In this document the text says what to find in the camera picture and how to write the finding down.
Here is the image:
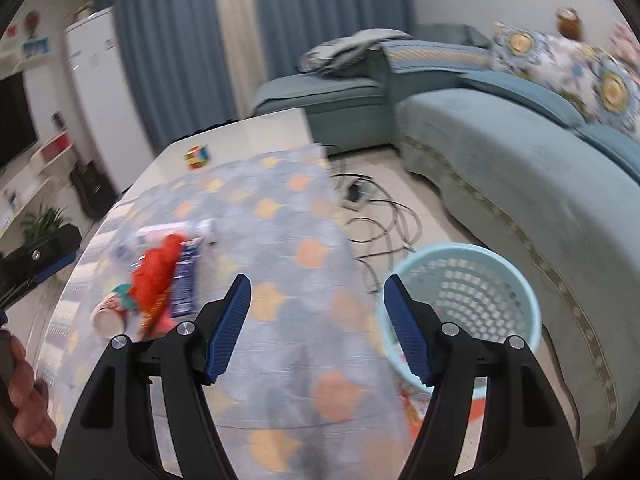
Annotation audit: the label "white tube packet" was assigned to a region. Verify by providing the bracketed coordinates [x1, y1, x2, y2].
[136, 219, 217, 249]

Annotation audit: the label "person's left hand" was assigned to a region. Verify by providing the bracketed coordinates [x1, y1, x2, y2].
[0, 335, 57, 447]

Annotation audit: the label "black floor cables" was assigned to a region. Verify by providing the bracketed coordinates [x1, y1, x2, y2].
[327, 146, 424, 295]

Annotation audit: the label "light blue plastic wastebasket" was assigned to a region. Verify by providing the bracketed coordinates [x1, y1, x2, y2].
[376, 242, 543, 395]

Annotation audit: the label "orange printed packet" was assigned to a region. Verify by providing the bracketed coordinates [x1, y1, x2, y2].
[400, 391, 487, 442]

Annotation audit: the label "orange plastic bag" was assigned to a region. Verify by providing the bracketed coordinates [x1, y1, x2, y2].
[131, 234, 182, 337]

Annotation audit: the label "white media cabinet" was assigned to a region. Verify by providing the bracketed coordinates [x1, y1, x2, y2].
[0, 129, 77, 233]

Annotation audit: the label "white sheer curtain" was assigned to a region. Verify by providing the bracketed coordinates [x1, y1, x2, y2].
[210, 0, 269, 122]

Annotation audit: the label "blue snack wrapper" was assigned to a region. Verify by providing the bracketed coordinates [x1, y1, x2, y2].
[170, 240, 207, 319]

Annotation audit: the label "black television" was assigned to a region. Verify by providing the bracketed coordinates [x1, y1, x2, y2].
[0, 72, 39, 171]

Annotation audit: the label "teal corner sofa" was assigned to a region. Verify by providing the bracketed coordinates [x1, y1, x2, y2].
[250, 22, 640, 461]

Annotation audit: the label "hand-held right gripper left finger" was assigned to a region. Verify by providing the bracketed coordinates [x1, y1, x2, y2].
[54, 274, 252, 480]

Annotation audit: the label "brown jar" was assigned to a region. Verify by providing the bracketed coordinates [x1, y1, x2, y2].
[556, 7, 582, 39]

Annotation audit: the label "printed paper cup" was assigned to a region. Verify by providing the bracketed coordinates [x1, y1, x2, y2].
[91, 284, 138, 336]

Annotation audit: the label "green potted plant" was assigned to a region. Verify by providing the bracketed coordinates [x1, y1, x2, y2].
[22, 204, 69, 247]

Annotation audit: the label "white refrigerator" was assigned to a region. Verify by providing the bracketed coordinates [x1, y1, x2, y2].
[65, 7, 154, 194]

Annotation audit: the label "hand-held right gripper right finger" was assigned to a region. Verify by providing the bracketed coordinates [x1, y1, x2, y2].
[383, 274, 586, 480]

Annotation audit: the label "colourful puzzle cube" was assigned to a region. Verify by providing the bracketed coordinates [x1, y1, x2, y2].
[184, 145, 211, 171]

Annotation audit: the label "floral cushion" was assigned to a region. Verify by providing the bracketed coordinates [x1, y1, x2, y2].
[581, 44, 640, 137]
[492, 22, 592, 107]

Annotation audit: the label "red storage box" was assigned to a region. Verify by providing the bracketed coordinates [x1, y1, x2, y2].
[37, 134, 69, 162]

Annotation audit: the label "blue curtain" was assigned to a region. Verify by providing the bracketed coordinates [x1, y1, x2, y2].
[89, 0, 237, 152]
[249, 0, 417, 86]

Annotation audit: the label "grey folded blanket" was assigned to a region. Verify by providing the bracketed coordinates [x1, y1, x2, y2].
[299, 29, 414, 77]

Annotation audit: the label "grey orange patterned tablecloth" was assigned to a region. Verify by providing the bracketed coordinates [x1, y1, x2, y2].
[37, 144, 417, 480]

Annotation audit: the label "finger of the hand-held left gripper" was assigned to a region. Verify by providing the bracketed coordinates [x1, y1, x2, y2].
[0, 225, 82, 312]

